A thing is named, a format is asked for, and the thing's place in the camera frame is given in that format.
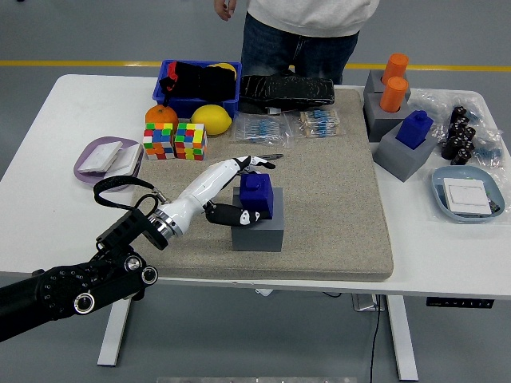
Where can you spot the black wrapped keyboard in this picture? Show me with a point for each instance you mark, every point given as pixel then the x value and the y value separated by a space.
pixel 287 89

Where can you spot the white switch panel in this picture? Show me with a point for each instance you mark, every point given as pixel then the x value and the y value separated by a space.
pixel 101 155
pixel 127 159
pixel 467 196

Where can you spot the black silver pen tool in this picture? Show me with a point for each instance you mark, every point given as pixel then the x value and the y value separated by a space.
pixel 276 156

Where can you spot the small circuit board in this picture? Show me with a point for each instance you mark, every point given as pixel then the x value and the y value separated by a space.
pixel 495 206

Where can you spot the blue square seal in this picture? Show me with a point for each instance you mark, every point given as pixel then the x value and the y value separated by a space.
pixel 257 195
pixel 413 129

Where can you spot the light blue tray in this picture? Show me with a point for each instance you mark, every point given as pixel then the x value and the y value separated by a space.
pixel 439 191

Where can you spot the yellow object in bin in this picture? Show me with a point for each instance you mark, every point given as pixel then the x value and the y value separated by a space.
pixel 223 65

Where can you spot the black cylinder capacitor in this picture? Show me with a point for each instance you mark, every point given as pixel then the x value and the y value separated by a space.
pixel 456 129
pixel 450 147
pixel 469 135
pixel 459 114
pixel 462 156

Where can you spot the grey box under table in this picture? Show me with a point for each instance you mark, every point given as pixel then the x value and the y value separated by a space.
pixel 365 303

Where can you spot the orange fruit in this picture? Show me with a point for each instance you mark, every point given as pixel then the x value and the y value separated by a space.
pixel 159 115

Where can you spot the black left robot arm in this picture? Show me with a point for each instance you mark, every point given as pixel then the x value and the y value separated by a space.
pixel 60 291

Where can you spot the orange cylinder seal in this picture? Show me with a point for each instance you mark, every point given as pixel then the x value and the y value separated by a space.
pixel 393 95
pixel 396 65

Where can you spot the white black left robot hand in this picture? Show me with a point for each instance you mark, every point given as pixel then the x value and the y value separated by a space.
pixel 199 187

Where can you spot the clear bag of blue resistors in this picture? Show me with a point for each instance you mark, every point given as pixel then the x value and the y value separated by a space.
pixel 259 129
pixel 319 123

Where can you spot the purple tray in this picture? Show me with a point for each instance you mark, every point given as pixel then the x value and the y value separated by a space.
pixel 85 157

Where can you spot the colourful puzzle cube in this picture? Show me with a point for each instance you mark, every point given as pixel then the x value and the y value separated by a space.
pixel 191 140
pixel 159 140

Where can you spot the yellow lemon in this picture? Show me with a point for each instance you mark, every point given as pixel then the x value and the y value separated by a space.
pixel 211 119

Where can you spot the black table control panel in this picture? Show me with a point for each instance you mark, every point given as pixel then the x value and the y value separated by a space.
pixel 459 303

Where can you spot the white table leg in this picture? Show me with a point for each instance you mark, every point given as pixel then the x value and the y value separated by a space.
pixel 112 339
pixel 401 339

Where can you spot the black cloth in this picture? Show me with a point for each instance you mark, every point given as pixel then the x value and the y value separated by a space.
pixel 199 80

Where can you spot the grey square seal holder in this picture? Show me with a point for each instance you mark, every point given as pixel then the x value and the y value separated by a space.
pixel 259 237
pixel 379 123
pixel 373 84
pixel 399 159

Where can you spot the blue plastic bin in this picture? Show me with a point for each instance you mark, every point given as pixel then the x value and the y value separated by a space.
pixel 187 105

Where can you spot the person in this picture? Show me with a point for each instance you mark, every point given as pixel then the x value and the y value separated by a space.
pixel 303 36

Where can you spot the person's hand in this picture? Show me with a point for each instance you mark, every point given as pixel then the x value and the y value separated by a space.
pixel 224 8

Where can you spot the clear bag of blue components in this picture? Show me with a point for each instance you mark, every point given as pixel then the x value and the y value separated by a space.
pixel 489 153
pixel 431 103

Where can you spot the beige fabric mat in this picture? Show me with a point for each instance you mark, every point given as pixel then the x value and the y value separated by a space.
pixel 319 199

